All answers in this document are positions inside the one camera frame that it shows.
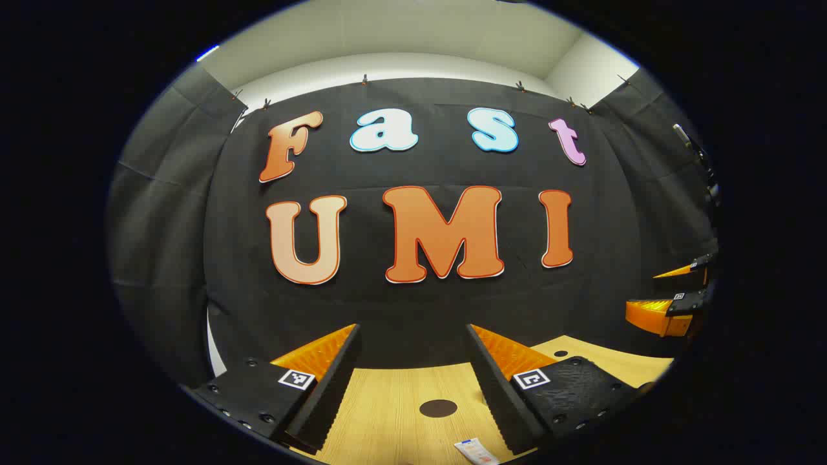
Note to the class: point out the wooden desktop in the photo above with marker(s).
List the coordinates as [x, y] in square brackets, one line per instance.
[387, 413]

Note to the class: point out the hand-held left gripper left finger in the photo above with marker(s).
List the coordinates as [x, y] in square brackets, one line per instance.
[326, 387]

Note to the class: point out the dark round coaster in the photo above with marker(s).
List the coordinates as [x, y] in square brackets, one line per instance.
[438, 408]

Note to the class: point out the white toothpaste tube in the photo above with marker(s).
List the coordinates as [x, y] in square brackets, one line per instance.
[477, 452]

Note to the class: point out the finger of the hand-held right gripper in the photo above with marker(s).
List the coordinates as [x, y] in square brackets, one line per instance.
[688, 303]
[701, 263]

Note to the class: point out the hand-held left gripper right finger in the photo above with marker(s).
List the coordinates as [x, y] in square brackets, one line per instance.
[501, 394]

